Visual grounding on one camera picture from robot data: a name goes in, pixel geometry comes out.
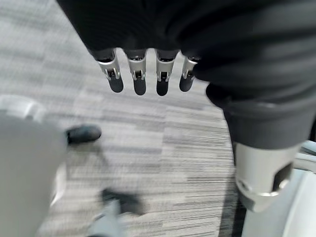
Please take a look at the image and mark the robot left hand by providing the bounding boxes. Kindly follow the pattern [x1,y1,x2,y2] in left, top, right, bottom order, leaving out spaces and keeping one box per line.
[56,0,316,213]

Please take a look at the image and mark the dark robot foot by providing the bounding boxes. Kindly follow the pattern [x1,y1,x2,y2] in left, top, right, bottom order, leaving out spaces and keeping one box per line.
[65,124,102,144]
[101,189,146,216]

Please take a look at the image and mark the silver robot leg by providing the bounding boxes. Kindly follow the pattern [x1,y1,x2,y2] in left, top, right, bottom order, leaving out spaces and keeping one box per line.
[0,95,70,237]
[86,201,125,237]

